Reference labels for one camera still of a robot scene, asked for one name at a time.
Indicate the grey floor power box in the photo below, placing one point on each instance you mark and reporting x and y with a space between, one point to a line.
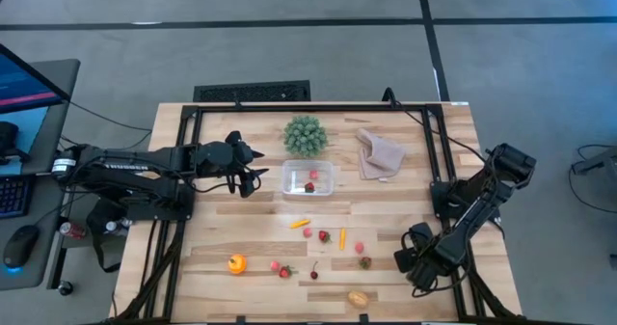
598 161

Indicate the black aluminium table frame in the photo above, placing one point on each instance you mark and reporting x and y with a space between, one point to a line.
313 108

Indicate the grey side desk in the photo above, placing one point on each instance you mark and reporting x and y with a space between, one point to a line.
58 122

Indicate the black floor vent grille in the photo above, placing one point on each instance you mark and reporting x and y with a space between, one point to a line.
250 92

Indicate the pink toy berry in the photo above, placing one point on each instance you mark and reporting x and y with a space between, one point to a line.
359 247
275 265
313 174
307 232

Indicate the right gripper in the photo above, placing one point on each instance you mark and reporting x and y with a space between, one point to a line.
434 267

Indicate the black keyboard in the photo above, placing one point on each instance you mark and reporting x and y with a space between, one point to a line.
12 197

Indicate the beige folded cloth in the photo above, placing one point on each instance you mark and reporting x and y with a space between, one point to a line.
381 163

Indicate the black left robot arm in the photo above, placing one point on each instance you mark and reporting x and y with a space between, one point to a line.
144 163

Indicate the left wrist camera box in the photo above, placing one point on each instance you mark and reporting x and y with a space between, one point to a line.
248 187

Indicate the black computer mouse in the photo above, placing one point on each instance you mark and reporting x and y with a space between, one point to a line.
20 245

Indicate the black caster wheel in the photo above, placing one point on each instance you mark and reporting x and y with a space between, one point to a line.
66 288

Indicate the clear plastic tupperware container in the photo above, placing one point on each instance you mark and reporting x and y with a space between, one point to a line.
323 168

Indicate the black rounded desk object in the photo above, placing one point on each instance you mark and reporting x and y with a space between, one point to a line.
7 142

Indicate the red soda can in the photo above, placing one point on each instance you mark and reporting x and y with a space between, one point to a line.
73 230

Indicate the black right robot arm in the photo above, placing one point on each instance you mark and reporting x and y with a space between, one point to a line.
472 219

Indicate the dark red toy cherry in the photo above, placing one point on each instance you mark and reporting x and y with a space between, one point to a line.
314 274

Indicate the orange toy fruit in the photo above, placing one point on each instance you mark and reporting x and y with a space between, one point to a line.
236 263

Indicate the clear plastic bottle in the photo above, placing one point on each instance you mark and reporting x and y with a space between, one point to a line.
113 226

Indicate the computer monitor blue screen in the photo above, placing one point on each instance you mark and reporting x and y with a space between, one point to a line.
24 86

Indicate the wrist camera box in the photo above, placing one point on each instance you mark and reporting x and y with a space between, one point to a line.
248 187
406 260

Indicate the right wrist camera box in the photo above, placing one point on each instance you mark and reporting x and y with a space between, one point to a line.
406 260

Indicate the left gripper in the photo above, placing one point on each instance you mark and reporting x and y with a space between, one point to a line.
238 156

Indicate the green artificial ball plant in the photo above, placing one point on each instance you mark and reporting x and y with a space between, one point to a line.
305 136

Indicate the red toy strawberry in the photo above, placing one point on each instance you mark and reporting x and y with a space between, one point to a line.
309 187
365 262
285 271
324 236

